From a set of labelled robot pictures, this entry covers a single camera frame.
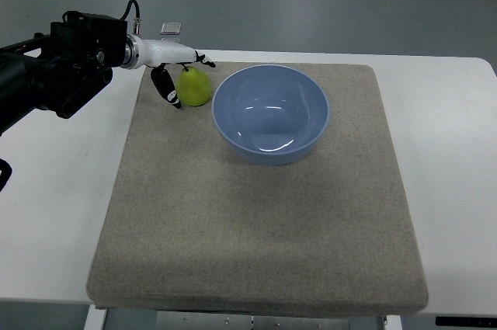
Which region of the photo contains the beige fabric mat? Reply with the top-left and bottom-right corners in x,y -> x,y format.
86,64 -> 429,318

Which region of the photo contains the blue ceramic bowl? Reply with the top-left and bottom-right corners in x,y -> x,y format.
211,64 -> 331,165

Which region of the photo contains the black cable with connector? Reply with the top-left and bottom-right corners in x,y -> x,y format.
119,0 -> 141,36

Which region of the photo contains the metal table frame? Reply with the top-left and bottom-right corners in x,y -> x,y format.
84,305 -> 403,329

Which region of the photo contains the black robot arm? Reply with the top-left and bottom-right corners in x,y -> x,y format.
1,11 -> 127,132

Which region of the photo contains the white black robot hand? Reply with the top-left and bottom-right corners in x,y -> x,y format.
121,34 -> 216,109

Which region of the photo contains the upper metal floor plate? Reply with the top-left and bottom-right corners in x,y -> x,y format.
160,23 -> 182,35

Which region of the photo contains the lower metal floor plate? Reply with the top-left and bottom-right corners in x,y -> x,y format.
161,37 -> 181,43

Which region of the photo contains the metal floor plate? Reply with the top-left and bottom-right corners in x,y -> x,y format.
160,23 -> 182,35
161,37 -> 181,43

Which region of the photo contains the green pear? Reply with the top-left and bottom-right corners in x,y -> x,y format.
175,67 -> 212,107

